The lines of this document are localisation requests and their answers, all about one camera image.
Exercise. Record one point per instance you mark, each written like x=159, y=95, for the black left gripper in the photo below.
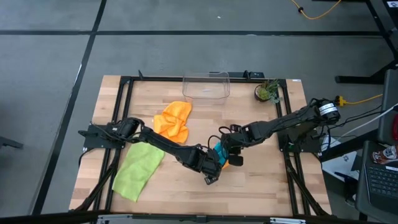
x=202, y=161

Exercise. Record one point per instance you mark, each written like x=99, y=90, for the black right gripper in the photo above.
x=234, y=141

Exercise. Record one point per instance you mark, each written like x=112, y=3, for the teal microfiber towel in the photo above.
x=223, y=151

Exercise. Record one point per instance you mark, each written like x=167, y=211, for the lime green microfiber towel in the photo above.
x=136, y=171

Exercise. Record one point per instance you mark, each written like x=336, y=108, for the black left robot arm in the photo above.
x=164, y=146

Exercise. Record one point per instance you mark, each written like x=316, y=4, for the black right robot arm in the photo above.
x=280, y=124

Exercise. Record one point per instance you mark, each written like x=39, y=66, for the clear plastic bin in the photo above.
x=205, y=93

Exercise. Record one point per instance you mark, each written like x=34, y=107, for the small potted succulent plant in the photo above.
x=264, y=93

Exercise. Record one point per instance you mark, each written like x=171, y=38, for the white box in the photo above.
x=342, y=165

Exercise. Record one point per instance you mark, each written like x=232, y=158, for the dark grey side desk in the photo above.
x=362, y=186

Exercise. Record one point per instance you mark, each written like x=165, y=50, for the brown snack packet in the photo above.
x=385, y=154

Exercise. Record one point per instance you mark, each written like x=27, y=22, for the black keyboard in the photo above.
x=384, y=182

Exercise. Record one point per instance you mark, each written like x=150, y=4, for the dark grey panel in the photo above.
x=388, y=99

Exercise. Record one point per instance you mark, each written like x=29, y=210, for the red object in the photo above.
x=395, y=127

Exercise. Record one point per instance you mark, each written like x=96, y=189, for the black chair base leg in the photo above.
x=11, y=143

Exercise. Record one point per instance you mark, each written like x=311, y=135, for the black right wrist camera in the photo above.
x=236, y=160

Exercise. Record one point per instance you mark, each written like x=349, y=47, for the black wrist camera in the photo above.
x=211, y=180
x=236, y=160

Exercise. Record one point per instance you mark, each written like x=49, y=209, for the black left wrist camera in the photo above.
x=211, y=180

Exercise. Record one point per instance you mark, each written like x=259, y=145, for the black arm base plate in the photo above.
x=308, y=147
x=93, y=140

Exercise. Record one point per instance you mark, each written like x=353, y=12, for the black metal table frame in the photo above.
x=149, y=78

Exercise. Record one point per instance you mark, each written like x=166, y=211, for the black desk leg frame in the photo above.
x=367, y=79

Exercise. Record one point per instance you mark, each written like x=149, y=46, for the black front rail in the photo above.
x=62, y=217

